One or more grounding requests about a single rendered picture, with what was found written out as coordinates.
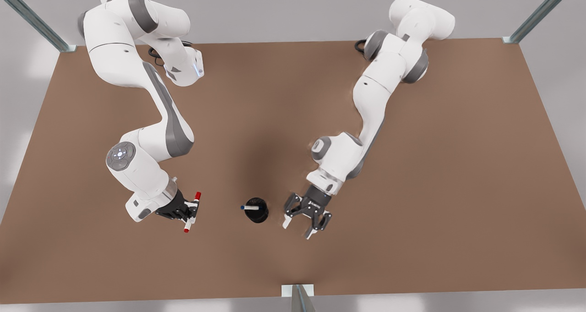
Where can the white pen with red caps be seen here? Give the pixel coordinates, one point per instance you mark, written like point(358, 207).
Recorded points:
point(198, 195)

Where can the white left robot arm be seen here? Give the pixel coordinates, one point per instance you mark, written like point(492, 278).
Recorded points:
point(373, 96)

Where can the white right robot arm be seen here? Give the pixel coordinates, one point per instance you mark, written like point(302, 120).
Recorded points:
point(137, 165)

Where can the black pen holder cup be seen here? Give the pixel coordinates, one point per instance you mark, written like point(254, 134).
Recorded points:
point(257, 215)

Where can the white pen with blue cap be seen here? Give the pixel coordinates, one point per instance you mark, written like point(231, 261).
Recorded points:
point(250, 207)

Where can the silver frame post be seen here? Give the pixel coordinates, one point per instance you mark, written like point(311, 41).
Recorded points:
point(540, 14)
point(298, 298)
point(32, 16)

